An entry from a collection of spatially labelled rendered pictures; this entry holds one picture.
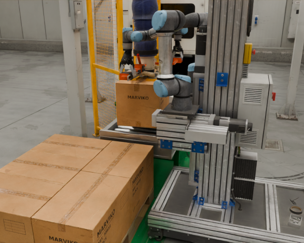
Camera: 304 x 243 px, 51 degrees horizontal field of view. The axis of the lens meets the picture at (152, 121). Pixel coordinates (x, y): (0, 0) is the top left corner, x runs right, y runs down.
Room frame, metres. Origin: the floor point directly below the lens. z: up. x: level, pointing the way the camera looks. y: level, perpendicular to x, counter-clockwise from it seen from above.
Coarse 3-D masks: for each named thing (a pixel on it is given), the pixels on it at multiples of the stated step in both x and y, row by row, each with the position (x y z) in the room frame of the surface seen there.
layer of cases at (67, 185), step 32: (32, 160) 2.32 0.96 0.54; (64, 160) 2.32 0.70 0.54; (96, 160) 2.32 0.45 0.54; (128, 160) 2.32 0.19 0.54; (0, 192) 1.85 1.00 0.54; (32, 192) 1.85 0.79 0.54; (64, 192) 1.85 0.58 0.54; (96, 192) 1.85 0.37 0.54; (128, 192) 2.00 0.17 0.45; (0, 224) 1.65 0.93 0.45; (32, 224) 1.58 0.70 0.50; (64, 224) 1.52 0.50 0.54; (96, 224) 1.52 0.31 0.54; (128, 224) 1.98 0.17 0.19
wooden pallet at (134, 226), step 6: (150, 192) 2.50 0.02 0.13; (150, 198) 2.50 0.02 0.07; (144, 204) 2.48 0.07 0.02; (150, 204) 2.50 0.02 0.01; (144, 210) 2.39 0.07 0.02; (138, 216) 2.30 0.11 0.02; (132, 222) 2.06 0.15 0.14; (138, 222) 2.22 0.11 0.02; (132, 228) 2.05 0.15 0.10; (126, 234) 1.94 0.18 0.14; (132, 234) 2.05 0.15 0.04; (126, 240) 1.97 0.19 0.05
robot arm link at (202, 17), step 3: (198, 15) 2.73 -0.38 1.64; (201, 15) 2.74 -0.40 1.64; (204, 15) 2.75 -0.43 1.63; (207, 15) 2.76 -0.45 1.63; (198, 18) 2.72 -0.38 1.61; (201, 18) 2.73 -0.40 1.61; (204, 18) 2.74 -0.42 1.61; (198, 21) 2.72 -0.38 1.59; (201, 21) 2.73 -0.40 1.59; (204, 21) 2.74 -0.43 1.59; (198, 24) 2.73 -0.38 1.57; (201, 24) 2.74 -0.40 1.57; (204, 24) 2.73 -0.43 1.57; (198, 27) 2.75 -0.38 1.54; (198, 30) 2.77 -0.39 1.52
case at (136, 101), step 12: (120, 84) 2.78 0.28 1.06; (132, 84) 2.75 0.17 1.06; (144, 84) 2.73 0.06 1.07; (120, 96) 2.78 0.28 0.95; (132, 96) 2.75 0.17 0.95; (144, 96) 2.73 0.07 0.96; (156, 96) 2.70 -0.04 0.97; (168, 96) 3.13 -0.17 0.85; (120, 108) 2.78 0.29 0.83; (132, 108) 2.75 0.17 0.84; (144, 108) 2.73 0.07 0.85; (156, 108) 2.70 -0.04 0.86; (120, 120) 2.78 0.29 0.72; (132, 120) 2.75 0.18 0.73; (144, 120) 2.73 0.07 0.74
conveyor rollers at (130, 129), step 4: (116, 128) 3.02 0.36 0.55; (120, 128) 3.02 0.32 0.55; (124, 128) 3.08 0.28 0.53; (128, 128) 3.06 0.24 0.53; (132, 128) 3.05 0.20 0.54; (136, 128) 3.05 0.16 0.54; (140, 128) 3.04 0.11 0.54; (144, 128) 3.03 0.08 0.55; (148, 128) 3.02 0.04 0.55; (152, 128) 3.08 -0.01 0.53; (132, 132) 2.96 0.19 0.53; (136, 132) 2.95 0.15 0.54; (140, 132) 2.94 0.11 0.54; (144, 132) 2.93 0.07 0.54; (148, 132) 2.92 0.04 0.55; (152, 132) 2.92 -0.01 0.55
